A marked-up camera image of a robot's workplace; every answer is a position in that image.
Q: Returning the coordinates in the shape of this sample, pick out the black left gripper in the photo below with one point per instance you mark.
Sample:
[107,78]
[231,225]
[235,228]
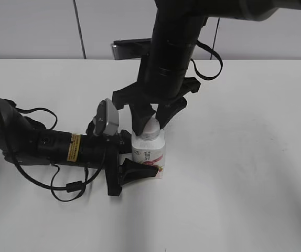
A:
[105,152]

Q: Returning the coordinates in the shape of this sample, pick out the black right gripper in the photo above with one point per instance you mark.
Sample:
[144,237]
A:
[140,103]

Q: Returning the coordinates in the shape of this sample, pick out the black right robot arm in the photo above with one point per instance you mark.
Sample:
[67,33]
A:
[162,83]

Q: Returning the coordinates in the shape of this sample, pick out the white yili changqing bottle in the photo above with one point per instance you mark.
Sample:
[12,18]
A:
[150,152]

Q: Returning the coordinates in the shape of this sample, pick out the white bottle cap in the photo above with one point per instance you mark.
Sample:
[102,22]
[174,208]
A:
[151,129]

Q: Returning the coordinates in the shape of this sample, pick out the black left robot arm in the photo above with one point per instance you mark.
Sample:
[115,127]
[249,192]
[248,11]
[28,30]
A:
[28,142]

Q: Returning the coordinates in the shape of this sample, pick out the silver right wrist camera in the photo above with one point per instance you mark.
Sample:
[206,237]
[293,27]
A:
[130,48]

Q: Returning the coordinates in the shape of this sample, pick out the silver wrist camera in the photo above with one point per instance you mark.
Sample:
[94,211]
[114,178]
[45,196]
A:
[106,120]
[130,48]

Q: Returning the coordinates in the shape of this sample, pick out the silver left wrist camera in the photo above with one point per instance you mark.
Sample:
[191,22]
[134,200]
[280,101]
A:
[106,120]

